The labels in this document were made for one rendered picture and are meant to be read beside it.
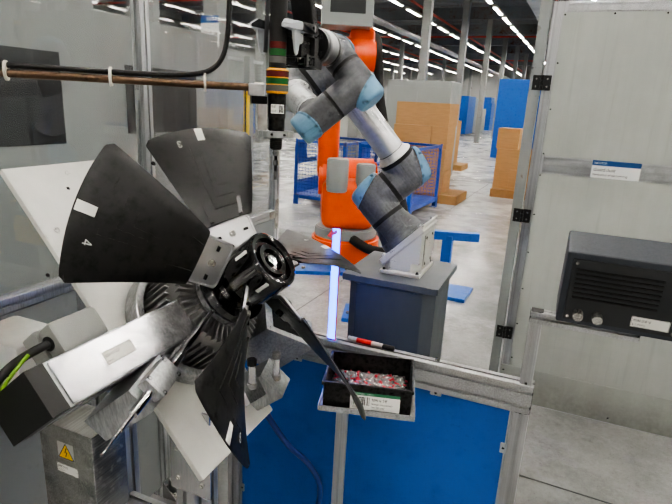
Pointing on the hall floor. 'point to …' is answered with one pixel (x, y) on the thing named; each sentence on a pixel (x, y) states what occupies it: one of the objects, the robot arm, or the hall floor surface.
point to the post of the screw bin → (339, 458)
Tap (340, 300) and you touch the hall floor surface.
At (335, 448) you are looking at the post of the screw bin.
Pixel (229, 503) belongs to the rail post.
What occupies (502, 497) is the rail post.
